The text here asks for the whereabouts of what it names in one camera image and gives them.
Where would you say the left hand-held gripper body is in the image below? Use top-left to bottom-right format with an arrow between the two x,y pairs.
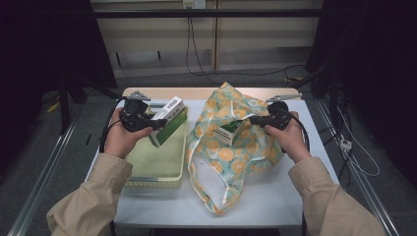
119,90 -> 155,134

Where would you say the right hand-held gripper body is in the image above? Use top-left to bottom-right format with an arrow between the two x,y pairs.
265,92 -> 303,130

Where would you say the tall green white medicine box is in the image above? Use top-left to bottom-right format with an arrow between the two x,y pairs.
149,95 -> 190,148

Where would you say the cube green white medicine box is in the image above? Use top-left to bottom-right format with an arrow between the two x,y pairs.
212,119 -> 246,148

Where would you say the cream perforated plastic basket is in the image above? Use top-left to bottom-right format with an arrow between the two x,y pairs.
123,102 -> 191,190

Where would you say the orange print cloth tote bag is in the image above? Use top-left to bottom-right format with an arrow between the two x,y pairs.
185,81 -> 287,216

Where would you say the person's right hand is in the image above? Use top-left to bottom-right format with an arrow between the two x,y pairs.
264,111 -> 312,165

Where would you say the person's left hand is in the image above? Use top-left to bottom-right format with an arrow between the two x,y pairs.
103,105 -> 154,160

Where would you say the white power strip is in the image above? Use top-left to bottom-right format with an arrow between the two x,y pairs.
339,138 -> 354,152

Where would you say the black metal stand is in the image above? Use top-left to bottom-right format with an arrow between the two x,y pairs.
56,74 -> 73,136

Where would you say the black curtain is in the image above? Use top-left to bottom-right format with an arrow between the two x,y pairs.
0,0 -> 118,175
306,0 -> 417,185

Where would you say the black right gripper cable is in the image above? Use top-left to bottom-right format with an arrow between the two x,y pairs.
287,112 -> 312,154

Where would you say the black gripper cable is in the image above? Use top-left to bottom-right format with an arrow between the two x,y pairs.
98,95 -> 128,154
287,112 -> 312,154

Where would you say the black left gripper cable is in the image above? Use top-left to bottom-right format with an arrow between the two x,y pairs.
98,95 -> 128,154

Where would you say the black wall cable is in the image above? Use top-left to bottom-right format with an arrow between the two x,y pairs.
185,8 -> 220,87
189,16 -> 308,78

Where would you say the white floor cable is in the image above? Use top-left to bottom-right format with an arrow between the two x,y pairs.
336,106 -> 382,178

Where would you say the aluminium floor rail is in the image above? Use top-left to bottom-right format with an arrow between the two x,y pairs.
6,119 -> 81,236
314,97 -> 401,236

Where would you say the white wall socket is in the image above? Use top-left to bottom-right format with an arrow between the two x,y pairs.
182,0 -> 208,10

